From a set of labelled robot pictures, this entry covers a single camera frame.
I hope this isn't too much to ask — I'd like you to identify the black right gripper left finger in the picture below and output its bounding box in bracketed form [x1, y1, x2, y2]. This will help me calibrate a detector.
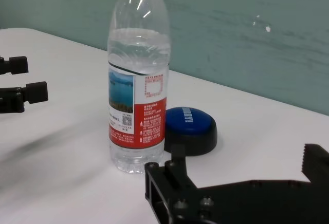
[144, 144, 201, 224]

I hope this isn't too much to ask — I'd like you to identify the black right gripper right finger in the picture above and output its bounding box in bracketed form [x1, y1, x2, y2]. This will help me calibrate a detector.
[300, 143, 329, 183]

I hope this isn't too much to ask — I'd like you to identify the blue button with black base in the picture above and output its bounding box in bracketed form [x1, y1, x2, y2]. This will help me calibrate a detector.
[164, 106, 218, 157]

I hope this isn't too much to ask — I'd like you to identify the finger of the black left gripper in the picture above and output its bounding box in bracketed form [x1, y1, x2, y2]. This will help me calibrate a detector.
[0, 56, 29, 75]
[0, 81, 49, 114]

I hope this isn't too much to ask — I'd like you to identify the clear red-capped water bottle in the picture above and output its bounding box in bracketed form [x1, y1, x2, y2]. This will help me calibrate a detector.
[107, 0, 172, 175]

